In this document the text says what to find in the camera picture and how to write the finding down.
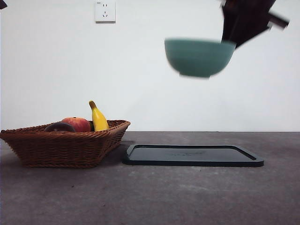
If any yellow banana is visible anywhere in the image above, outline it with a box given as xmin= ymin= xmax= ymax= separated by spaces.
xmin=88 ymin=100 xmax=110 ymax=132

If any dark red plum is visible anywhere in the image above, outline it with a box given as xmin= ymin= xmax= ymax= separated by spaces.
xmin=44 ymin=122 xmax=76 ymax=133

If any brown wicker basket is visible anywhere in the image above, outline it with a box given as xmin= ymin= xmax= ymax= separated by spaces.
xmin=0 ymin=120 xmax=131 ymax=169

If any teal ceramic bowl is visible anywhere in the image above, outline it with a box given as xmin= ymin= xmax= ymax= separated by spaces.
xmin=164 ymin=37 xmax=236 ymax=80

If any dark rectangular tray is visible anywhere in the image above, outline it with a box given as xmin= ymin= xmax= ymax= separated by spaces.
xmin=122 ymin=144 xmax=265 ymax=167

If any white wall socket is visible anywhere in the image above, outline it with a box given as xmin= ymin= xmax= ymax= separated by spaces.
xmin=95 ymin=0 xmax=117 ymax=24

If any red orange peach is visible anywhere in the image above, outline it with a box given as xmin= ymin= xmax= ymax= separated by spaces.
xmin=61 ymin=117 xmax=91 ymax=133

